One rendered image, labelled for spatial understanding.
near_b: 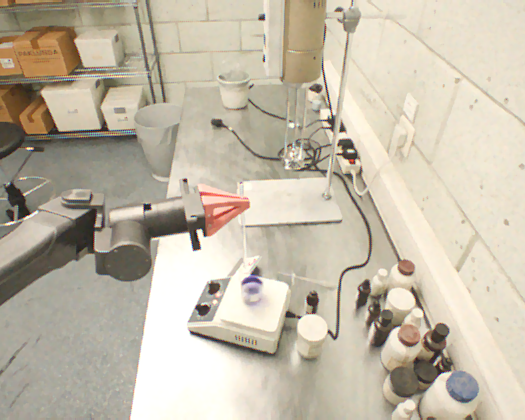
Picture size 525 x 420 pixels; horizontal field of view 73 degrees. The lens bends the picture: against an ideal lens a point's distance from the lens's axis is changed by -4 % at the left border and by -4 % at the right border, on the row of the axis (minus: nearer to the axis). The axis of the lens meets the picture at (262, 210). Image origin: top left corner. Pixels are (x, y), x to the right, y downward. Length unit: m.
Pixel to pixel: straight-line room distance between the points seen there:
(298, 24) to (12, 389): 1.68
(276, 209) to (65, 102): 2.13
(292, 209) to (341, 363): 0.46
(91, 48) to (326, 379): 2.49
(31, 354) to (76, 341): 0.19
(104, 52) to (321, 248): 2.17
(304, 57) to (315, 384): 0.67
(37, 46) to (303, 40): 2.20
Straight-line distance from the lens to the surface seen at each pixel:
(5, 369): 1.93
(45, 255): 0.49
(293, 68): 0.85
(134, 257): 0.48
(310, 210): 1.07
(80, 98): 2.88
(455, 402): 0.73
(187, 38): 2.99
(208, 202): 0.52
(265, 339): 0.75
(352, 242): 1.02
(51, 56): 2.80
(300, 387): 0.78
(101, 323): 1.86
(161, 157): 2.35
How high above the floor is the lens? 1.47
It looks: 42 degrees down
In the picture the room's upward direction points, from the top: straight up
